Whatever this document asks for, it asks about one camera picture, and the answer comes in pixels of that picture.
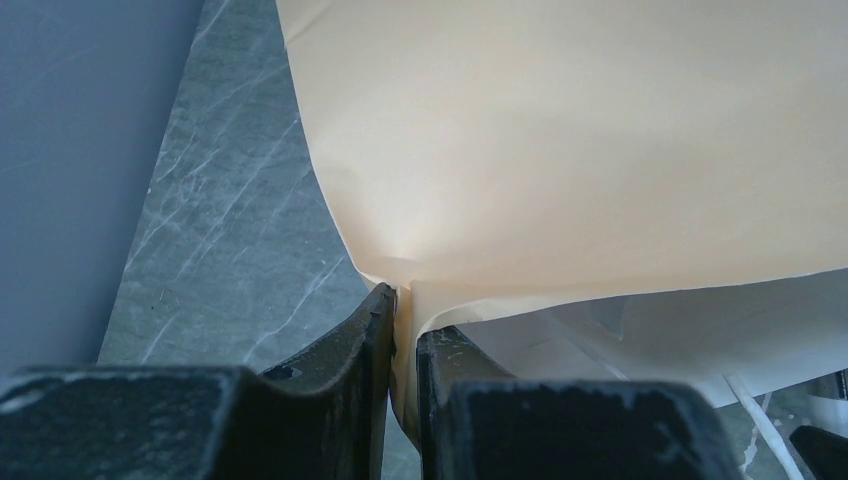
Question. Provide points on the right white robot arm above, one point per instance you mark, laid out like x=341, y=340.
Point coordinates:
x=822, y=444

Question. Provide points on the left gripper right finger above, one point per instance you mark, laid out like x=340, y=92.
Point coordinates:
x=477, y=421

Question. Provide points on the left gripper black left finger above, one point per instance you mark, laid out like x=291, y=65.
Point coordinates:
x=319, y=414

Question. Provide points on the brown paper bag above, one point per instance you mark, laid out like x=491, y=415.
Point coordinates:
x=629, y=190

